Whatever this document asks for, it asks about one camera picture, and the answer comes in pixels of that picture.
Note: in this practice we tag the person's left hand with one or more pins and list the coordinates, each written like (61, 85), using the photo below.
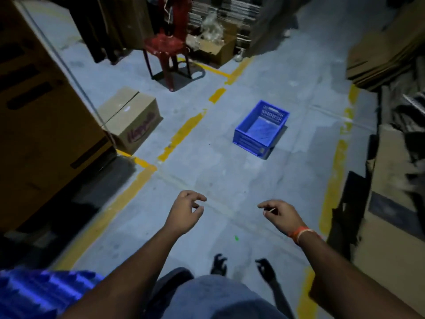
(181, 214)

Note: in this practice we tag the open cardboard box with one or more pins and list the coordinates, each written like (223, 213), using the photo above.
(212, 48)

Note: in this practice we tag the stack of flattened cardboard sheets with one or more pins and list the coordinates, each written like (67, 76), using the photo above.
(386, 49)

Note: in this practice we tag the blue plastic crate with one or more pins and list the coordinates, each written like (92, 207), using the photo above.
(260, 129)

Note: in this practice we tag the person's grey trousers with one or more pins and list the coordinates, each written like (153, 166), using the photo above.
(212, 298)

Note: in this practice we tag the person's right forearm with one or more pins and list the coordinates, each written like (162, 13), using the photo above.
(352, 282)

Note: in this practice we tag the red plastic chair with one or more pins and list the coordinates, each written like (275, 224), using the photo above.
(167, 43)

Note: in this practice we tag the stack of flat packs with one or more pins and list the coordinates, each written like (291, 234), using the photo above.
(232, 16)

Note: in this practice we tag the orange wristband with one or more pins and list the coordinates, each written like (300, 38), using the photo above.
(298, 233)

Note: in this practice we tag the large cardboard box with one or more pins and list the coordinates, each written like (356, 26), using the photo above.
(43, 122)

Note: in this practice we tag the clear plastic wrap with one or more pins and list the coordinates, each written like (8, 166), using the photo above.
(211, 28)

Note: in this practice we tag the pile of torn cardboard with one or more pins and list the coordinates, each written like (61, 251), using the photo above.
(388, 202)

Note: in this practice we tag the person's left thumb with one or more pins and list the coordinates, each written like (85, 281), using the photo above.
(197, 214)

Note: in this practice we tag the person's right hand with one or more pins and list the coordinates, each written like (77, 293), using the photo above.
(282, 216)

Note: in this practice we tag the person's left forearm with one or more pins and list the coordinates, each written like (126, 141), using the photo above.
(129, 279)

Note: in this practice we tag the person's right thumb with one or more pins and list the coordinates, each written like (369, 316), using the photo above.
(269, 214)

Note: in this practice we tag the small cardboard box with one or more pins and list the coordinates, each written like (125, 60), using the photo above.
(129, 119)

